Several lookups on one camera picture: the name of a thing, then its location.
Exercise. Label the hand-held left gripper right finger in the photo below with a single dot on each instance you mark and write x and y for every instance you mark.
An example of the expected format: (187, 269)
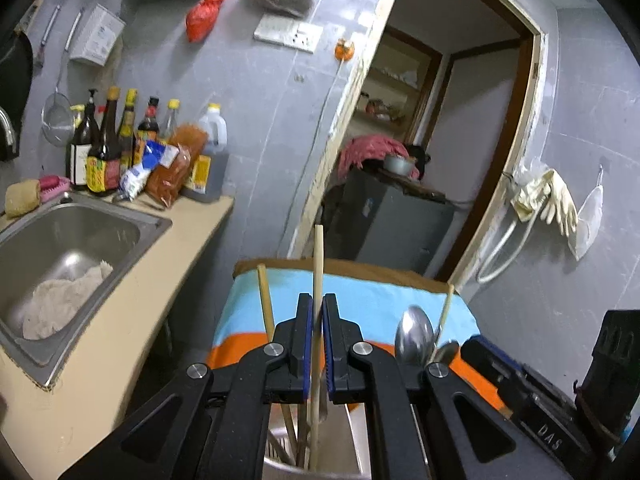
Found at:
(328, 347)

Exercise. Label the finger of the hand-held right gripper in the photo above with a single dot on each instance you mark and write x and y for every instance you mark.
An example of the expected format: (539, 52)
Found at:
(530, 400)

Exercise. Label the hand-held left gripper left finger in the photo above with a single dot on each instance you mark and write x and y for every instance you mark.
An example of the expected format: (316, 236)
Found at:
(305, 347)

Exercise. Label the wooden chopstick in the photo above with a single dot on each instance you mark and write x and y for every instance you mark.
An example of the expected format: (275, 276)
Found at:
(445, 310)
(265, 295)
(318, 260)

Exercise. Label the large metal spoon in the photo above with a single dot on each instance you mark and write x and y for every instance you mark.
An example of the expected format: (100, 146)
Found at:
(414, 332)

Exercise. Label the white plastic utensil holder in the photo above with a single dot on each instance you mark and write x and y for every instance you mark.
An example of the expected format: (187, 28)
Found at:
(345, 440)

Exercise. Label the blue and orange striped cloth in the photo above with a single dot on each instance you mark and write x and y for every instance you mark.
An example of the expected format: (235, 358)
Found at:
(360, 300)

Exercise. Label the dark grey cabinet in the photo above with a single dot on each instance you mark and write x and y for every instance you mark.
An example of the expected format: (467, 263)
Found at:
(390, 220)

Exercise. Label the white hanging strainer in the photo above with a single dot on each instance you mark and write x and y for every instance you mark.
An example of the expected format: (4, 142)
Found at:
(587, 220)

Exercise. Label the cream rubber gloves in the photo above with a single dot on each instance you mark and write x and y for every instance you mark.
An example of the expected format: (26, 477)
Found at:
(555, 197)

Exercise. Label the metal pot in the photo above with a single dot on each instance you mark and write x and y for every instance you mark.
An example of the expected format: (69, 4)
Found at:
(398, 164)

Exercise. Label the pink cloth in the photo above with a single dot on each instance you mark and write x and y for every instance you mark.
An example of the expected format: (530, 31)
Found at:
(372, 150)

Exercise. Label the orange spice packet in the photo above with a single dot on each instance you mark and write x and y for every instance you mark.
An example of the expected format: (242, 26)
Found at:
(175, 170)

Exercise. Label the large plastic jug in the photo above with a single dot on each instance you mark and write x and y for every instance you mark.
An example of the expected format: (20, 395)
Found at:
(212, 135)

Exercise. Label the metal spoon on counter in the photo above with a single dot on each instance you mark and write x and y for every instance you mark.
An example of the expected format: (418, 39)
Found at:
(125, 197)

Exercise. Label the blue and white packet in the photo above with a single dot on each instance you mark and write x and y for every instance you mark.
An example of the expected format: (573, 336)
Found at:
(142, 170)

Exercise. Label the white rag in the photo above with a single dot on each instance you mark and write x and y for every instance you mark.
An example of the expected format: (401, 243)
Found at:
(60, 300)

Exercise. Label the wooden shelf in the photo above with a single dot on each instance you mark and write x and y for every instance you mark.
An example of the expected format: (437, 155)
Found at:
(385, 95)

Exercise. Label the clear bottle yellow cap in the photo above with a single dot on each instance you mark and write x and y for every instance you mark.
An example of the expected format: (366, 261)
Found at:
(171, 120)

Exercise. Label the stainless steel sink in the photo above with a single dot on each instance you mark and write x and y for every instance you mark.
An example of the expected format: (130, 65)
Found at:
(65, 230)

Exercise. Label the soy sauce bottle yellow label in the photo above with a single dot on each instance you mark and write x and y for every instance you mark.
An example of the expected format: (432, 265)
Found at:
(102, 165)

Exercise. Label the dark bottle red cap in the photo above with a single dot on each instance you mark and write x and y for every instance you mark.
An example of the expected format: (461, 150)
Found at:
(149, 122)

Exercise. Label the dark bottle yellow cap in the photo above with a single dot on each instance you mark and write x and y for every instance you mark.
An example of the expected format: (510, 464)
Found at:
(128, 125)

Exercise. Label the dark pump bottle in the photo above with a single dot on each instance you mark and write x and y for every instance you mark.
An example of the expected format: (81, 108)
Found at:
(81, 155)

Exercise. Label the pink soap dish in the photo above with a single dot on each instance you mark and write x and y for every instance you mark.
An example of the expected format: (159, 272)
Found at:
(54, 186)

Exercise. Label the yellow sponge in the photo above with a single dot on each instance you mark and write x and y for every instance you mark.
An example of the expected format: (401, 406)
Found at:
(22, 197)

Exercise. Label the small yellow capped bottle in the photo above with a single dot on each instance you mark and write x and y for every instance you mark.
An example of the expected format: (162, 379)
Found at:
(77, 112)

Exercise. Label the metal mesh strainer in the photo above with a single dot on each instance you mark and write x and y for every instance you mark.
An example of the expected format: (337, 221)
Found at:
(57, 120)

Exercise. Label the red plastic bag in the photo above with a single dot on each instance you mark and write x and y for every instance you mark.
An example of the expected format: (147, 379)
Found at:
(202, 17)

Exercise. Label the metal faucet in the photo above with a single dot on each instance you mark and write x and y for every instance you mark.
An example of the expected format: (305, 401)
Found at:
(6, 127)

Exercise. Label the white box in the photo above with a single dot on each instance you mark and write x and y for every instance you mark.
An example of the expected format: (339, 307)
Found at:
(95, 35)

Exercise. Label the black wok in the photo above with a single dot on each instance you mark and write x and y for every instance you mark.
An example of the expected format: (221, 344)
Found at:
(15, 80)

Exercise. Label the wooden door frame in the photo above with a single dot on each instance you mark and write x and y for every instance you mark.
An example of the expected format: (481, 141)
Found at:
(350, 110)

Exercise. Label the orange wall hook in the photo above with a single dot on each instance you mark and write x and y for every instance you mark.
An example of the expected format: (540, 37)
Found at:
(345, 50)

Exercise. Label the white wall socket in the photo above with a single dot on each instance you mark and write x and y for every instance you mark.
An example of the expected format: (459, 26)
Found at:
(306, 39)

